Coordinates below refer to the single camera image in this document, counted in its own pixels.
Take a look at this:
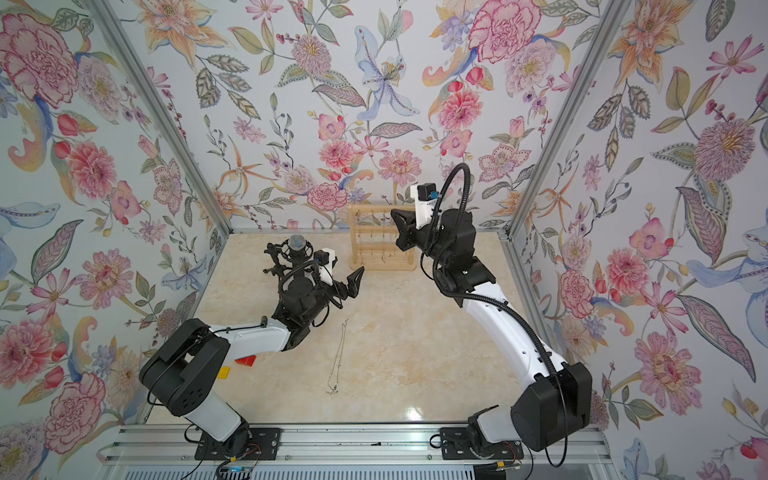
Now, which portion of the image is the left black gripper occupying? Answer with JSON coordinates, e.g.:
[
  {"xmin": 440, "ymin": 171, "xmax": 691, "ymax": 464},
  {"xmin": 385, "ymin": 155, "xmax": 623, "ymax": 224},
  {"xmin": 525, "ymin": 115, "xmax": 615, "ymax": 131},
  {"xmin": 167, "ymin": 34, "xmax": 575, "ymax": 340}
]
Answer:
[{"xmin": 300, "ymin": 258, "xmax": 363, "ymax": 325}]

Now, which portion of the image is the silver chain necklace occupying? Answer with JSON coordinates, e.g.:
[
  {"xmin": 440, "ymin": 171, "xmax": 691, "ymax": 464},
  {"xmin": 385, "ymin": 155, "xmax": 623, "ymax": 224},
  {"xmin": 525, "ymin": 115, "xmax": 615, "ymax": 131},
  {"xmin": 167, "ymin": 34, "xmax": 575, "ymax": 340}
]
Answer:
[{"xmin": 325, "ymin": 319, "xmax": 350, "ymax": 395}]

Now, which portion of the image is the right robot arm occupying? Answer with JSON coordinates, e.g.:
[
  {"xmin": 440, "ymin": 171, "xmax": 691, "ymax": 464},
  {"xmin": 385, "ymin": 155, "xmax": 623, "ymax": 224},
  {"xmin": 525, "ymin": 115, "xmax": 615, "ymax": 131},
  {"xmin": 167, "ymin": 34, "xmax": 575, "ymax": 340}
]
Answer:
[{"xmin": 391, "ymin": 163, "xmax": 592, "ymax": 461}]

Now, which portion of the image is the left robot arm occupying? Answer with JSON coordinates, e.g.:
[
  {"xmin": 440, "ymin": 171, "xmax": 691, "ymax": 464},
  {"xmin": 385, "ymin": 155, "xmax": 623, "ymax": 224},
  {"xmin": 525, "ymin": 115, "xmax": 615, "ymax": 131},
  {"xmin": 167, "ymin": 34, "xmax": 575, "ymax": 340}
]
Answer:
[{"xmin": 139, "ymin": 235, "xmax": 365, "ymax": 460}]

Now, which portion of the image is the wooden jewelry display stand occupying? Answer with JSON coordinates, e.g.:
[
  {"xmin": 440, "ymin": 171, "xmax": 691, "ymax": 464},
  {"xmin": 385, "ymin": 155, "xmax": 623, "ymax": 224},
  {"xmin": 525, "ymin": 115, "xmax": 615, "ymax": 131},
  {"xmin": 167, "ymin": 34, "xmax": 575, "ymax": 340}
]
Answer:
[{"xmin": 348, "ymin": 204, "xmax": 418, "ymax": 271}]

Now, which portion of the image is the black microphone with mesh head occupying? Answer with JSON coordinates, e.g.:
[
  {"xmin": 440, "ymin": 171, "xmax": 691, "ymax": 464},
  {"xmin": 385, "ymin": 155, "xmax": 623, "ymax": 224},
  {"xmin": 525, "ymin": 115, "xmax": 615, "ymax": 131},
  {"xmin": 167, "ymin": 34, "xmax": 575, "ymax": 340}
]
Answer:
[{"xmin": 287, "ymin": 234, "xmax": 314, "ymax": 266}]

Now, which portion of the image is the red toy brick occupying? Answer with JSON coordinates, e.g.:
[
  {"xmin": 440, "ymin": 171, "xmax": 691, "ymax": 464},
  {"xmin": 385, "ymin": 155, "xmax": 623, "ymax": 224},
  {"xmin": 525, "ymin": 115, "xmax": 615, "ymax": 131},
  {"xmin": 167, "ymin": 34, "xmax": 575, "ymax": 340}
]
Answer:
[{"xmin": 235, "ymin": 355, "xmax": 257, "ymax": 367}]

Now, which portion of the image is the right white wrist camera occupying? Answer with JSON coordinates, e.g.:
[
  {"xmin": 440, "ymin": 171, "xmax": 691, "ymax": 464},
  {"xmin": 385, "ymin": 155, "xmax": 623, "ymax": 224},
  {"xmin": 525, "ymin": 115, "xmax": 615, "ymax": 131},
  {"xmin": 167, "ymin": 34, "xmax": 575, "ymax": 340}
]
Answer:
[{"xmin": 409, "ymin": 183, "xmax": 439, "ymax": 229}]

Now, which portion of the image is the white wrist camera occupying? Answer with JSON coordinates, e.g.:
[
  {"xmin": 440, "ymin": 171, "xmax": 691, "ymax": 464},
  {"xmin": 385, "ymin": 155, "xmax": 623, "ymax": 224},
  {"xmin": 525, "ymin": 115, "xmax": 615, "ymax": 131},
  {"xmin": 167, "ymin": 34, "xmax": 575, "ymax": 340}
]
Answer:
[
  {"xmin": 409, "ymin": 183, "xmax": 439, "ymax": 229},
  {"xmin": 313, "ymin": 248, "xmax": 337, "ymax": 286}
]

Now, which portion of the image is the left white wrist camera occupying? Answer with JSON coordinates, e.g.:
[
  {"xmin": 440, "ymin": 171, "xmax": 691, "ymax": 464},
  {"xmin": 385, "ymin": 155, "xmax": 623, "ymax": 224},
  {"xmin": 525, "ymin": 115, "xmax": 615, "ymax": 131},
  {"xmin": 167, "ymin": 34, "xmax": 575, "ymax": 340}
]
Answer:
[{"xmin": 313, "ymin": 248, "xmax": 337, "ymax": 286}]

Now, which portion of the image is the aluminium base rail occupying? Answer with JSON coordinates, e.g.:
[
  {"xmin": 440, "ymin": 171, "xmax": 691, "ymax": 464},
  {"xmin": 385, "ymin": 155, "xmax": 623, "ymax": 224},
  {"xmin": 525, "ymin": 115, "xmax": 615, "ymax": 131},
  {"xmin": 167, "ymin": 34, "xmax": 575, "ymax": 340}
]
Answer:
[{"xmin": 96, "ymin": 423, "xmax": 617, "ymax": 479}]

